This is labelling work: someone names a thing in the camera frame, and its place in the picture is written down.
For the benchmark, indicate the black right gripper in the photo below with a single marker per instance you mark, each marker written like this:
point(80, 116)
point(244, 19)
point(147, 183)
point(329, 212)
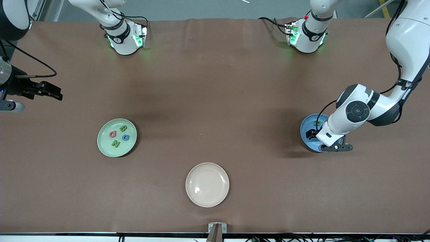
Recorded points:
point(17, 86)

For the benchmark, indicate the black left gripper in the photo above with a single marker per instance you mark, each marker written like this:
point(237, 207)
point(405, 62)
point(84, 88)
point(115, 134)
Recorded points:
point(311, 134)

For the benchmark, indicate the red letter Q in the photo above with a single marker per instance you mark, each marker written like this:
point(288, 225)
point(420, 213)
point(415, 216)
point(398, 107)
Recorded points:
point(110, 134)

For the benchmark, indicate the green letter N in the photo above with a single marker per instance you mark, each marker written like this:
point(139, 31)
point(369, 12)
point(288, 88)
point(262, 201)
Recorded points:
point(116, 144)

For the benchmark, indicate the blue letter G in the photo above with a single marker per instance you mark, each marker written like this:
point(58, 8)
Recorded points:
point(123, 137)

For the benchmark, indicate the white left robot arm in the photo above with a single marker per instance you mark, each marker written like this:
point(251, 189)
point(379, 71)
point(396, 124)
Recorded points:
point(406, 37)

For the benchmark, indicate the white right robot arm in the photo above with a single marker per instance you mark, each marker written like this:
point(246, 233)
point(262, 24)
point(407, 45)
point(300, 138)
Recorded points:
point(124, 43)

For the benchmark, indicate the blue plate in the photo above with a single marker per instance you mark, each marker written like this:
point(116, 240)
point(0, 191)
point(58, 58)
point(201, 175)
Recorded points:
point(307, 144)

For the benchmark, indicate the green plate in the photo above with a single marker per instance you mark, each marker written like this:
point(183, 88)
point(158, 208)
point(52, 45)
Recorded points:
point(104, 148)

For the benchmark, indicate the brown table mat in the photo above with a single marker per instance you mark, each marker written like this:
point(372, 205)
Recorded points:
point(235, 201)

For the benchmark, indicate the beige plate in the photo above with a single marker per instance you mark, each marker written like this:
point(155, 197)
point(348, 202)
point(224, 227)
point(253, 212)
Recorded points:
point(207, 185)

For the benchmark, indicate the aluminium frame profile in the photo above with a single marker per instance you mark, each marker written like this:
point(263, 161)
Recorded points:
point(37, 10)

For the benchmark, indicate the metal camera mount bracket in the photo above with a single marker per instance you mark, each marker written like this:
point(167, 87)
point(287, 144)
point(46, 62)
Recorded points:
point(217, 230)

